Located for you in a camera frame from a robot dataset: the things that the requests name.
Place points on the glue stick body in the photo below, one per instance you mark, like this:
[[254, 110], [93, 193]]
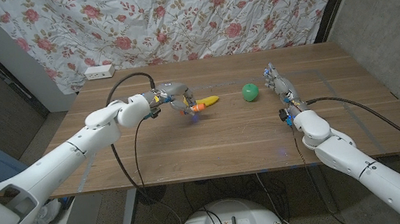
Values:
[[186, 110]]

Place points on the floral backdrop cloth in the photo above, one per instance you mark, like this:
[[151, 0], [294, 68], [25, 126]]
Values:
[[173, 16]]

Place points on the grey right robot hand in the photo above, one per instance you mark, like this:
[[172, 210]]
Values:
[[283, 86]]

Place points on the orange glue stick cap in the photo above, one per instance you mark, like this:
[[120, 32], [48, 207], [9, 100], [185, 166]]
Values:
[[198, 107]]

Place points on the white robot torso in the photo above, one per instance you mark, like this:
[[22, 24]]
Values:
[[232, 222]]

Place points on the yellow toy banana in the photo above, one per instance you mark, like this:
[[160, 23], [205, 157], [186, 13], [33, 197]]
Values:
[[208, 100]]

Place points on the green ball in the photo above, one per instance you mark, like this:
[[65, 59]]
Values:
[[250, 92]]

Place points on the grey table leg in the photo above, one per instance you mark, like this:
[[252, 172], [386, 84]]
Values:
[[128, 212], [324, 188]]

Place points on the white power strip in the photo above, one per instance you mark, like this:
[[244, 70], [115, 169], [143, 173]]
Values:
[[99, 72]]

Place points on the grey tape outline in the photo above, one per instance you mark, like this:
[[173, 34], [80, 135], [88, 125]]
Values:
[[335, 95]]

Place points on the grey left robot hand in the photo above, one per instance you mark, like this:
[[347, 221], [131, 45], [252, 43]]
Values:
[[174, 92]]

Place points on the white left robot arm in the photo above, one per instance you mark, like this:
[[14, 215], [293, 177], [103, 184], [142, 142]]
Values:
[[57, 164]]

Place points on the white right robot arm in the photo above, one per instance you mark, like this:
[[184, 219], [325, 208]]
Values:
[[363, 168]]

